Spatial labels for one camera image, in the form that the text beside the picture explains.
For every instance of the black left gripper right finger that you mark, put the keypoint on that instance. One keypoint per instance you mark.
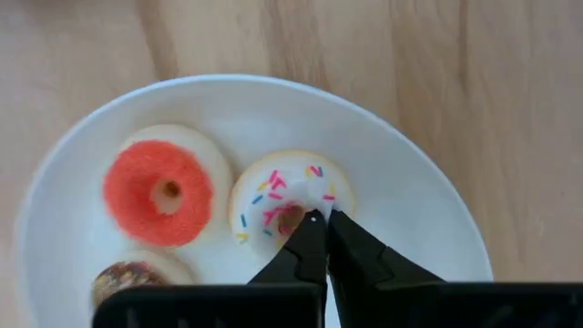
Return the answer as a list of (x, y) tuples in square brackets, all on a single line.
[(360, 264)]

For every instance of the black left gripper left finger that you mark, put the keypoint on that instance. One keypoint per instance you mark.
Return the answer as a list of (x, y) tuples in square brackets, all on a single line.
[(305, 255)]

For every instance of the white frosted sprinkle donut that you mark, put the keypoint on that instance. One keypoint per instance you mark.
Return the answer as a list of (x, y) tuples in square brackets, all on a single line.
[(273, 182)]

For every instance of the chocolate frosted sprinkle donut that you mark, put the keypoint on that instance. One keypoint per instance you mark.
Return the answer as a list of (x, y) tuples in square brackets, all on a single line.
[(129, 275)]

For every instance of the coral red frosted donut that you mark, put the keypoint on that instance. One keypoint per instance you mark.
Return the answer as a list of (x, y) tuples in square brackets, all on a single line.
[(136, 191)]

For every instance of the white round plate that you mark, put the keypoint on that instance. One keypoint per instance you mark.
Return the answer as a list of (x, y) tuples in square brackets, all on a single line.
[(387, 182)]

